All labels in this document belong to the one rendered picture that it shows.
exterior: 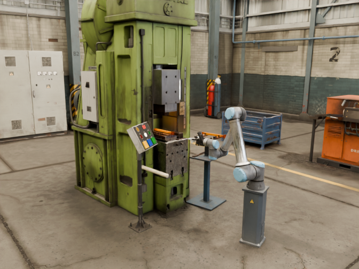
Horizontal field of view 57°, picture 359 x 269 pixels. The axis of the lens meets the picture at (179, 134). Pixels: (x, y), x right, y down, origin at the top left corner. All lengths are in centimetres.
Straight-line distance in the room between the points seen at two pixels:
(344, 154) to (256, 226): 344
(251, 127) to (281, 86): 471
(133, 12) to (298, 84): 862
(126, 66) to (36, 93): 495
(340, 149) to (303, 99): 517
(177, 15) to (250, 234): 262
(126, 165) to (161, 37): 162
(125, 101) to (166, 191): 122
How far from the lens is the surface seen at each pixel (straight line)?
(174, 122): 433
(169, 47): 414
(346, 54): 1101
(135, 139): 343
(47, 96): 883
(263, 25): 1285
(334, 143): 672
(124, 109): 411
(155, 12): 396
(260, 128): 749
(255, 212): 352
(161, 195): 421
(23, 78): 865
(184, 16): 428
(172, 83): 397
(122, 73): 410
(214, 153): 362
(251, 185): 345
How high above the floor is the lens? 184
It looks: 12 degrees down
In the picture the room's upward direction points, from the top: 1 degrees clockwise
